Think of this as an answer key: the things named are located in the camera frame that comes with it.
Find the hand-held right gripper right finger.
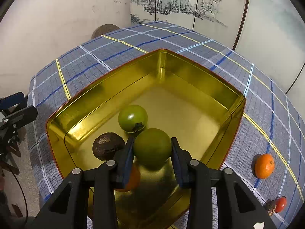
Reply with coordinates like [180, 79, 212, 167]
[171, 137, 278, 229]

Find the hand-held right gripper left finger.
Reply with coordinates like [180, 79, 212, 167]
[25, 136, 136, 229]

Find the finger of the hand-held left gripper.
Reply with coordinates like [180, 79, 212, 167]
[0, 92, 24, 111]
[0, 105, 38, 130]

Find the orange mandarin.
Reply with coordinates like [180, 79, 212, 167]
[254, 154, 275, 179]
[114, 163, 141, 192]

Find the brown wrinkled passion fruit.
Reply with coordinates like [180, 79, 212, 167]
[264, 200, 277, 216]
[92, 133, 126, 160]

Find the green tomato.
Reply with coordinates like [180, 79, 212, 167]
[118, 104, 148, 133]
[133, 128, 172, 169]

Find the red and gold tin box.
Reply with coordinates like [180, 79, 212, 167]
[46, 49, 246, 229]

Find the red tomato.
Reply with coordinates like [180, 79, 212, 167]
[275, 196, 287, 213]

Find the round brown stool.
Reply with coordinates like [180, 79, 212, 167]
[91, 24, 121, 39]

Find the painted landscape folding screen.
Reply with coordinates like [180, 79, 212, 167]
[129, 0, 305, 96]

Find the black cable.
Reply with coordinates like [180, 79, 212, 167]
[11, 170, 28, 219]

